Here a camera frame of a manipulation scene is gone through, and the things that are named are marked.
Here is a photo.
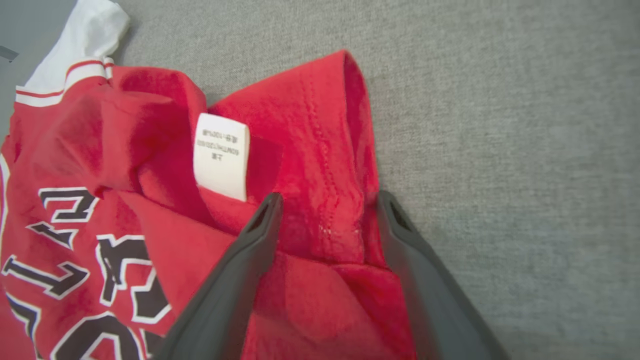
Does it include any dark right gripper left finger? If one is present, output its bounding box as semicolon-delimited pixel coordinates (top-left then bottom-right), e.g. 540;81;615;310
152;192;284;360

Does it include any red white jersey shirt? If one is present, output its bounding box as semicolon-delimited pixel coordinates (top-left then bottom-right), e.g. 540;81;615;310
0;0;419;360

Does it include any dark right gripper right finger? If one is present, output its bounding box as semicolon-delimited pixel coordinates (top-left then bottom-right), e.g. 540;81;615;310
376;190;508;360

